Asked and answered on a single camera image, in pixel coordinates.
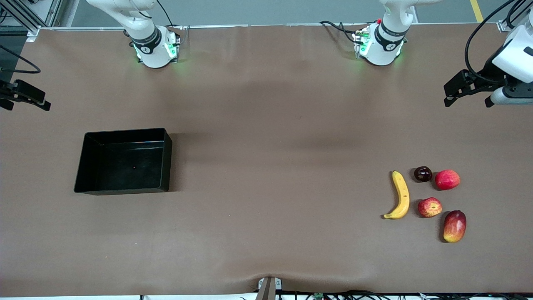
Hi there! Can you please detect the black plastic box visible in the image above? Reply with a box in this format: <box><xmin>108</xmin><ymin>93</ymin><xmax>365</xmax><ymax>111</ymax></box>
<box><xmin>74</xmin><ymin>127</ymin><xmax>173</xmax><ymax>196</ymax></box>

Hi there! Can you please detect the black arm base power cable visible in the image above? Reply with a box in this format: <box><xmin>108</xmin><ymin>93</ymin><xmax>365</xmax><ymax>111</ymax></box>
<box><xmin>319</xmin><ymin>20</ymin><xmax>359</xmax><ymax>43</ymax></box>

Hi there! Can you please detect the smooth table cover mat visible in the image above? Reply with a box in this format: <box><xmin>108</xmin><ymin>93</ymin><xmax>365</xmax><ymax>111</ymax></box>
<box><xmin>0</xmin><ymin>23</ymin><xmax>533</xmax><ymax>297</ymax></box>

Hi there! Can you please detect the aluminium frame post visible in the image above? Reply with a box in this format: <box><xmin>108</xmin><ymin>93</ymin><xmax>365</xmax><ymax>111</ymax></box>
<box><xmin>0</xmin><ymin>0</ymin><xmax>63</xmax><ymax>42</ymax></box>
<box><xmin>497</xmin><ymin>0</ymin><xmax>533</xmax><ymax>33</ymax></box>

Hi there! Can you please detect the yellow banana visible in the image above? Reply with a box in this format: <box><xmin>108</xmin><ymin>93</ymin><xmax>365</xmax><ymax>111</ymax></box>
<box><xmin>383</xmin><ymin>171</ymin><xmax>410</xmax><ymax>220</ymax></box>

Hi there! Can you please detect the dark purple plum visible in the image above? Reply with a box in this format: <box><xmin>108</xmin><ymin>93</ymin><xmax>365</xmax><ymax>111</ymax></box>
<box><xmin>414</xmin><ymin>166</ymin><xmax>433</xmax><ymax>183</ymax></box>

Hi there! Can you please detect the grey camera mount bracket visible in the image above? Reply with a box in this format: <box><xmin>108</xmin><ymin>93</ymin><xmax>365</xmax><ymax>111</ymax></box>
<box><xmin>256</xmin><ymin>277</ymin><xmax>283</xmax><ymax>300</ymax></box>

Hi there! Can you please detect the thin black base cable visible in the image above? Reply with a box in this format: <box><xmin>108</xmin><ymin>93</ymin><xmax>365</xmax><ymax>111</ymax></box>
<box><xmin>156</xmin><ymin>0</ymin><xmax>184</xmax><ymax>30</ymax></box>

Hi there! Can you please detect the yellow floor tape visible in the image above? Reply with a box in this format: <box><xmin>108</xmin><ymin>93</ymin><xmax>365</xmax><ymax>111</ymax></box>
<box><xmin>470</xmin><ymin>0</ymin><xmax>485</xmax><ymax>23</ymax></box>

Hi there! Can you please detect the red yellow mango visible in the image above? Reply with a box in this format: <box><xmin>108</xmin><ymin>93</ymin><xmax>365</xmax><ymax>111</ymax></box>
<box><xmin>443</xmin><ymin>210</ymin><xmax>467</xmax><ymax>243</ymax></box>

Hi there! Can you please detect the plain red apple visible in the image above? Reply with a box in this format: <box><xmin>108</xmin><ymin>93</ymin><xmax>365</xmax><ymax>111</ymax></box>
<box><xmin>435</xmin><ymin>169</ymin><xmax>461</xmax><ymax>191</ymax></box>

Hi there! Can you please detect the red yellow speckled apple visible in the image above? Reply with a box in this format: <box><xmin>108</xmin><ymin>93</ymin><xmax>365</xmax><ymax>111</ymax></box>
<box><xmin>418</xmin><ymin>197</ymin><xmax>443</xmax><ymax>218</ymax></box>

